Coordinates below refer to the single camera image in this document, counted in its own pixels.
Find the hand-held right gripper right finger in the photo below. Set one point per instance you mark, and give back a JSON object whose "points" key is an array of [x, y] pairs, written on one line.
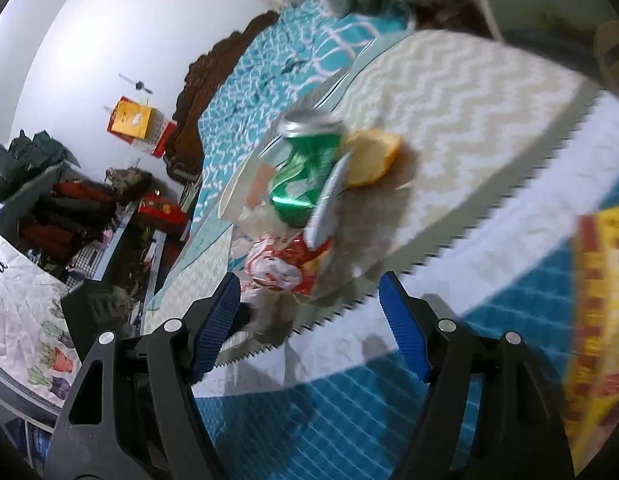
{"points": [[404, 327]]}

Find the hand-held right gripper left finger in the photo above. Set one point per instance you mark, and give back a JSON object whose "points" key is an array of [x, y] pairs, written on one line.
{"points": [[217, 327]]}

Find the red white wrapper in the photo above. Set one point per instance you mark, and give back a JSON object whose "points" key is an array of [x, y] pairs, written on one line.
{"points": [[284, 265]]}

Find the grey round lid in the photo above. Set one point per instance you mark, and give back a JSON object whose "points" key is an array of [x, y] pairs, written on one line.
{"points": [[327, 205]]}

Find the green drink can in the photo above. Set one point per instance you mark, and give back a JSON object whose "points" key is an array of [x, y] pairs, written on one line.
{"points": [[294, 175]]}

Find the bitten bread piece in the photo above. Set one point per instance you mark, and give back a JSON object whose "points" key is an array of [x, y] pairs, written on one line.
{"points": [[372, 157]]}

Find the yellow red patterned bag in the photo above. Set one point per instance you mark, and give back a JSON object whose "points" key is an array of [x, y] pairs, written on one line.
{"points": [[599, 310]]}

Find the red box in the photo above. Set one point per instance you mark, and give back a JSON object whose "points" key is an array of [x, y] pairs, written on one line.
{"points": [[162, 212]]}

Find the brown bag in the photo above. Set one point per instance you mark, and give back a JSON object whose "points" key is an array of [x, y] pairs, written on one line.
{"points": [[129, 182]]}

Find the pile of dark red clothes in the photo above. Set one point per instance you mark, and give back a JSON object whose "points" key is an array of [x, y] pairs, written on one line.
{"points": [[64, 215]]}

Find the cactus printed quilt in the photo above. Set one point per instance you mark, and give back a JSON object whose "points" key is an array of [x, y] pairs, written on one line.
{"points": [[24, 320]]}

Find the beige chevron mat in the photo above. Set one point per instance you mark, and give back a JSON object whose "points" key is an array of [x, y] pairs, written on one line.
{"points": [[464, 110]]}

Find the grey storage shelf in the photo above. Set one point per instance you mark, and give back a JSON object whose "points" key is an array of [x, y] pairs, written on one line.
{"points": [[19, 205]]}

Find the carved wooden headboard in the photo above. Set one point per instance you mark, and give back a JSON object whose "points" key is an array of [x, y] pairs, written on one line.
{"points": [[199, 90]]}

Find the teal white patterned bedsheet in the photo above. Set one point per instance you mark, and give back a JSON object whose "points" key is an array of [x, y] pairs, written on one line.
{"points": [[269, 75]]}

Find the dark bags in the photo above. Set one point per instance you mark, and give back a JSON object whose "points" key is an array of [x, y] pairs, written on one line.
{"points": [[19, 160]]}

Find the yellow red wall calendar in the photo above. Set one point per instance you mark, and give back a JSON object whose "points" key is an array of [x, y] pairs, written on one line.
{"points": [[132, 117]]}

